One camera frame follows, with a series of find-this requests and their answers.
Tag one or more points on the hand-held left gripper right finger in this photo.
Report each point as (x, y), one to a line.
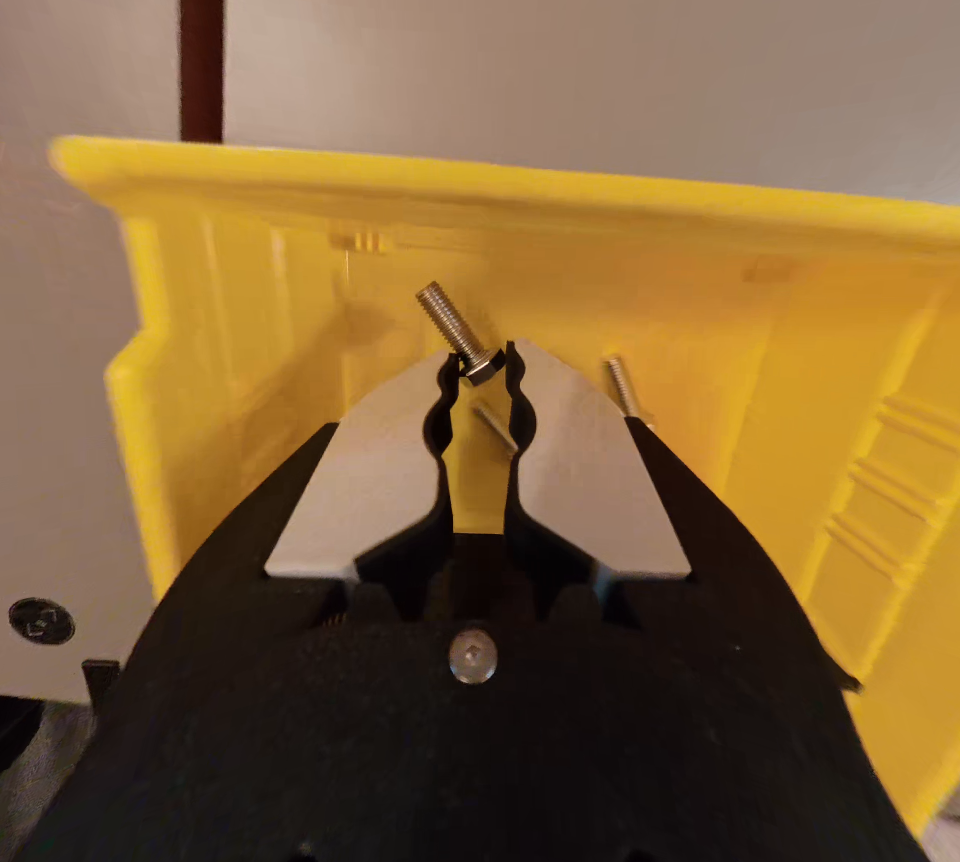
(592, 479)

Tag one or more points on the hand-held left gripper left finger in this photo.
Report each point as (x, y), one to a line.
(367, 472)

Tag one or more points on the steel hex bolt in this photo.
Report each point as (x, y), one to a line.
(450, 322)

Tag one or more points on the yellow plastic bin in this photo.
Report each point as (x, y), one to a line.
(675, 262)

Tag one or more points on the grey desk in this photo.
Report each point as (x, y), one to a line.
(525, 14)

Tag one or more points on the small steel bolt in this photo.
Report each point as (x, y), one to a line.
(495, 427)
(624, 389)

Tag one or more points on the round black disc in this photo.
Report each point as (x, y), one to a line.
(41, 620)

